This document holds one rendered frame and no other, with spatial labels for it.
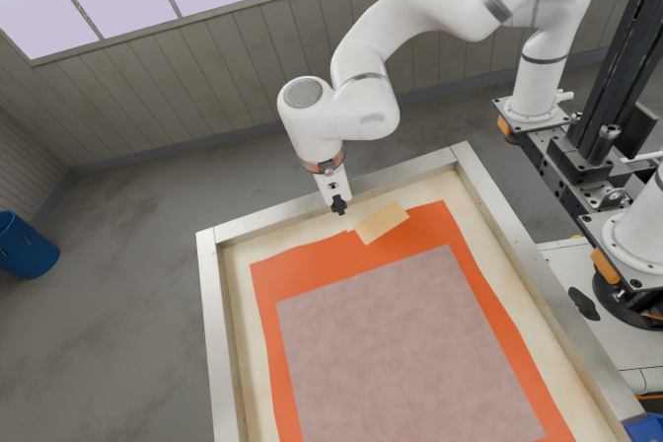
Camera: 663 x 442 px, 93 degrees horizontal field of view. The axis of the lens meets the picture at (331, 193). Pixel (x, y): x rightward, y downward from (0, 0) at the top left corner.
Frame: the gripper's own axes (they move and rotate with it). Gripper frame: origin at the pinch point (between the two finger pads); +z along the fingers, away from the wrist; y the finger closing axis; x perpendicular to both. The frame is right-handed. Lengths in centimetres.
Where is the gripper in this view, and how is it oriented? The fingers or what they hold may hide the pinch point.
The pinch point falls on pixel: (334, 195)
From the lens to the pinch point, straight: 64.3
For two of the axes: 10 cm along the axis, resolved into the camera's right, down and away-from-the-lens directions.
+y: -2.9, -8.3, 4.8
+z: 1.5, 4.6, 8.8
